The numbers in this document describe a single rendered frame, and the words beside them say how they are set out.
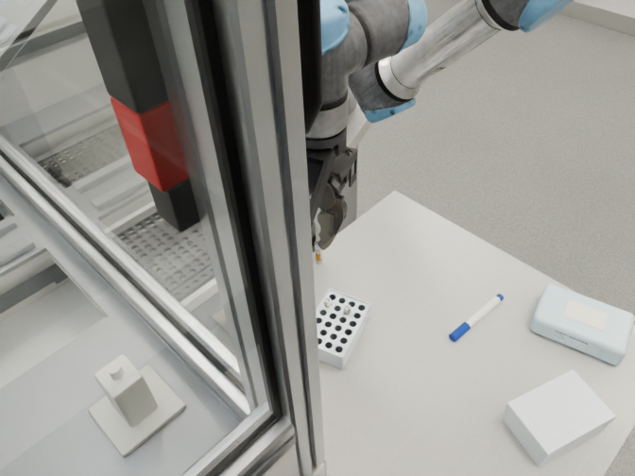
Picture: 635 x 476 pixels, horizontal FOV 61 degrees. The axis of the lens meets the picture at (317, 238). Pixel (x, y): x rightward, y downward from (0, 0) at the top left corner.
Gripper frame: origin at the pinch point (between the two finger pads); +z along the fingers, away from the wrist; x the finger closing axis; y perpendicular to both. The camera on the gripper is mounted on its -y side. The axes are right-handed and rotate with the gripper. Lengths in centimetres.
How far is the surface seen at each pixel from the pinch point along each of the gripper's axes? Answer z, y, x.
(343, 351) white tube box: 18.3, -4.8, -6.7
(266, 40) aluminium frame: -47, -30, -13
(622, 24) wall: 90, 322, -50
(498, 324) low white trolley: 21.6, 13.8, -28.8
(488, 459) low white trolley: 21.8, -11.0, -32.7
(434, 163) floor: 96, 152, 16
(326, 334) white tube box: 18.3, -2.9, -2.7
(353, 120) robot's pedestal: 21, 64, 20
